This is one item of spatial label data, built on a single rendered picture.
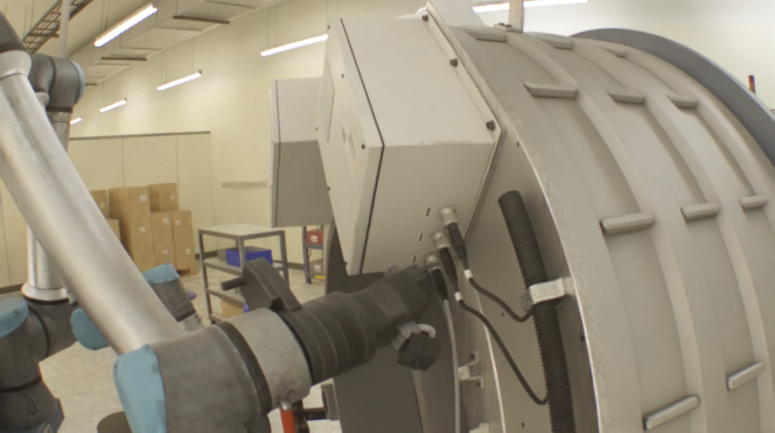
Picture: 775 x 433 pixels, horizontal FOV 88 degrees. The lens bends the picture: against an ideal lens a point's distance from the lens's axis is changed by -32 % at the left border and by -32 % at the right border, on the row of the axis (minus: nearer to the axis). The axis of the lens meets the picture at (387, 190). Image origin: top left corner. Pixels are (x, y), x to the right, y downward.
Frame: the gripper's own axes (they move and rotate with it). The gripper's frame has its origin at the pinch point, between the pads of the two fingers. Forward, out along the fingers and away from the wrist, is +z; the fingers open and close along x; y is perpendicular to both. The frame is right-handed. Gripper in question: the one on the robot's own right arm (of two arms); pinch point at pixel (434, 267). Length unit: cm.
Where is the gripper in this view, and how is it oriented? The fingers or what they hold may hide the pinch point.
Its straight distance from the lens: 60.3
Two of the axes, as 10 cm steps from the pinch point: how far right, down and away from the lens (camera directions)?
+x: 3.3, -7.0, -6.3
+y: 5.8, 6.8, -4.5
